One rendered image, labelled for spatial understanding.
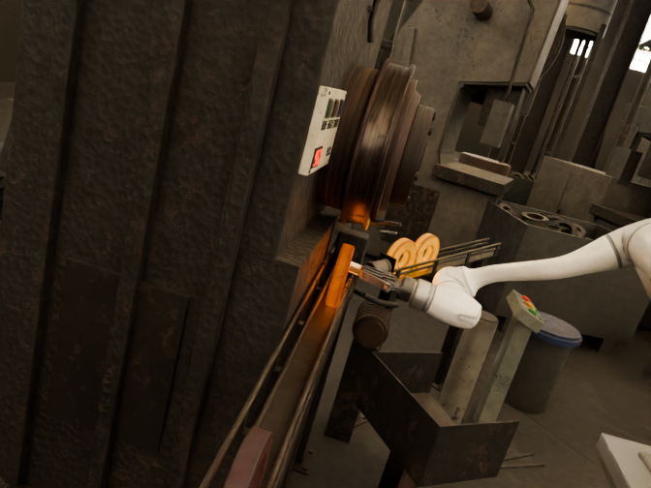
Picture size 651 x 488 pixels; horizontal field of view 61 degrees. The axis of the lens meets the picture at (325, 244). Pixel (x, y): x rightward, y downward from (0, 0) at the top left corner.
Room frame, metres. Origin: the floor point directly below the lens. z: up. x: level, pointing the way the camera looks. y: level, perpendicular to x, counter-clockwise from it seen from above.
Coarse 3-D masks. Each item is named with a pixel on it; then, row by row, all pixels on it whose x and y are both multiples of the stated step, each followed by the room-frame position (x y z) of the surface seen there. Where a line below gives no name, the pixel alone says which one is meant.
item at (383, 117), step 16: (384, 80) 1.44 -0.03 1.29; (400, 80) 1.45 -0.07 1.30; (384, 96) 1.41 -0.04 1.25; (400, 96) 1.40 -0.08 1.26; (384, 112) 1.38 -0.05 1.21; (368, 128) 1.37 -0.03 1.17; (384, 128) 1.37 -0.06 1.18; (368, 144) 1.36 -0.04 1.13; (384, 144) 1.35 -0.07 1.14; (368, 160) 1.36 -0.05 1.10; (384, 160) 1.36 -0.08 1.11; (368, 176) 1.37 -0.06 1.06; (352, 192) 1.39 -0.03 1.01; (368, 192) 1.38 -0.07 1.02; (352, 208) 1.42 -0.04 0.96; (368, 208) 1.39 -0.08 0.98; (368, 224) 1.58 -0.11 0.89
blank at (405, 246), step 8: (400, 240) 1.98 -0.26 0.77; (408, 240) 1.99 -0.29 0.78; (392, 248) 1.95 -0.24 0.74; (400, 248) 1.96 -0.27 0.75; (408, 248) 1.99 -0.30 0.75; (416, 248) 2.03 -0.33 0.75; (392, 256) 1.94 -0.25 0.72; (400, 256) 1.97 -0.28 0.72; (408, 256) 2.02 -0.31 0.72; (416, 256) 2.05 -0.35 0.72; (400, 264) 2.01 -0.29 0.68; (408, 264) 2.02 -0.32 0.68
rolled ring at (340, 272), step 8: (344, 248) 1.46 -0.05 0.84; (352, 248) 1.47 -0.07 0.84; (344, 256) 1.43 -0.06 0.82; (352, 256) 1.52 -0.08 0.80; (336, 264) 1.41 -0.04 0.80; (344, 264) 1.42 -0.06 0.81; (336, 272) 1.40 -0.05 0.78; (344, 272) 1.40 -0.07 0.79; (336, 280) 1.40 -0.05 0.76; (344, 280) 1.54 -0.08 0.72; (328, 288) 1.40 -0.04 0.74; (336, 288) 1.40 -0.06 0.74; (328, 296) 1.41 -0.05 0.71; (336, 296) 1.40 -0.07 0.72; (328, 304) 1.43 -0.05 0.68; (336, 304) 1.42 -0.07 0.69
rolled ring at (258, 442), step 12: (252, 432) 0.70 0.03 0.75; (264, 432) 0.71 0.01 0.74; (252, 444) 0.67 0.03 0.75; (264, 444) 0.68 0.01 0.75; (240, 456) 0.65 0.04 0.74; (252, 456) 0.65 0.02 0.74; (264, 456) 0.73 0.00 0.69; (240, 468) 0.63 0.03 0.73; (252, 468) 0.64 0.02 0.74; (264, 468) 0.75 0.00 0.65; (228, 480) 0.62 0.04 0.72; (240, 480) 0.62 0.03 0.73; (252, 480) 0.63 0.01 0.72
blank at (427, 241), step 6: (426, 234) 2.10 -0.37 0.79; (432, 234) 2.12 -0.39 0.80; (420, 240) 2.07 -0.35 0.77; (426, 240) 2.08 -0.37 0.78; (432, 240) 2.11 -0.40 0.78; (438, 240) 2.14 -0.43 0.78; (420, 246) 2.06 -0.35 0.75; (426, 246) 2.09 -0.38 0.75; (432, 246) 2.12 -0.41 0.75; (438, 246) 2.15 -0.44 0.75; (420, 252) 2.06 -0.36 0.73; (426, 252) 2.15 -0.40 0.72; (432, 252) 2.13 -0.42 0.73; (438, 252) 2.16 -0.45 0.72; (420, 258) 2.07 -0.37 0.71; (426, 258) 2.13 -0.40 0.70; (432, 258) 2.14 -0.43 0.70; (426, 264) 2.12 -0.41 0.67; (420, 270) 2.10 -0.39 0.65
